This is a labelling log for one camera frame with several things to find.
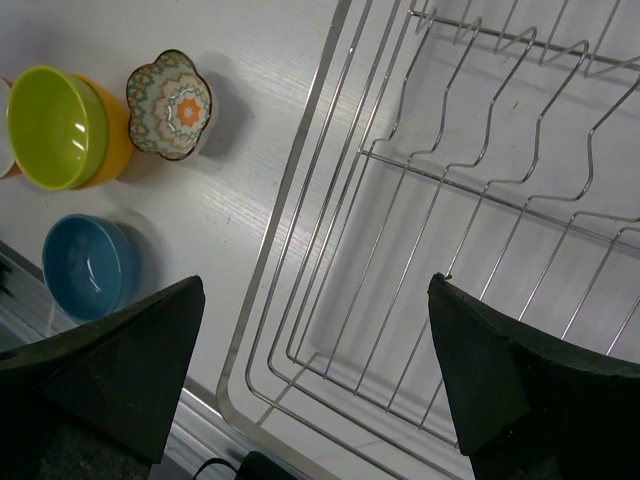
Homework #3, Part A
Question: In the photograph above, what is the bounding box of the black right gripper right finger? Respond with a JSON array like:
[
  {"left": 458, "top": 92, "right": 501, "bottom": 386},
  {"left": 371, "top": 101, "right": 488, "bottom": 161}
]
[{"left": 428, "top": 274, "right": 639, "bottom": 479}]

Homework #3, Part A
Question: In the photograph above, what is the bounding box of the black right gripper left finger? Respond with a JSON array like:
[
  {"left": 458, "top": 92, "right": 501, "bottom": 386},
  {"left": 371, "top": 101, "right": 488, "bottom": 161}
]
[{"left": 0, "top": 275, "right": 205, "bottom": 480}]

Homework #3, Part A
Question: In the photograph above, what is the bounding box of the patterned flower-shaped bowl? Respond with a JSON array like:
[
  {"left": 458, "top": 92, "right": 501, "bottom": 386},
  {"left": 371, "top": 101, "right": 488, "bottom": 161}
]
[{"left": 126, "top": 49, "right": 218, "bottom": 162}]

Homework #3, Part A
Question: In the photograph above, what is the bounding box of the steel wire dish rack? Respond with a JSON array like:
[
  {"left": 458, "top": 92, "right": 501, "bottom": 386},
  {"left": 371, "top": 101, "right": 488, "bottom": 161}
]
[{"left": 216, "top": 1, "right": 639, "bottom": 479}]

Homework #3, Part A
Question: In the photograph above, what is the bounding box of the lime green bowl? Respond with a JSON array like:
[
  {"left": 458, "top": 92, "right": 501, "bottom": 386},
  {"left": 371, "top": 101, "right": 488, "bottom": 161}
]
[{"left": 6, "top": 65, "right": 108, "bottom": 191}]

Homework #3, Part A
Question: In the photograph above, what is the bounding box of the blue ceramic bowl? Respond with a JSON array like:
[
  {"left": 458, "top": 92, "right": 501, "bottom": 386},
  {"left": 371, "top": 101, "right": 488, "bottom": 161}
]
[{"left": 42, "top": 214, "right": 140, "bottom": 322}]

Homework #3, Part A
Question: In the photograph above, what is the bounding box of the white bowl orange outside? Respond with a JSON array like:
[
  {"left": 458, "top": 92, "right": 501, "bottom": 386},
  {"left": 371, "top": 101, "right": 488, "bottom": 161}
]
[{"left": 0, "top": 77, "right": 21, "bottom": 179}]

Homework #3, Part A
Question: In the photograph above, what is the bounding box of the black cable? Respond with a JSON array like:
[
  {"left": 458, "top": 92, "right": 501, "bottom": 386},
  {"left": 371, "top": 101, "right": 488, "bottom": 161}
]
[{"left": 193, "top": 456, "right": 240, "bottom": 480}]

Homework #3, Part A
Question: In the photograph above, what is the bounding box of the yellow orange bowl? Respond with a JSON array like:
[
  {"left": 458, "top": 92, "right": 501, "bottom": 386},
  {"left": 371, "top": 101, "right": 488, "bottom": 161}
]
[{"left": 74, "top": 73, "right": 135, "bottom": 190}]

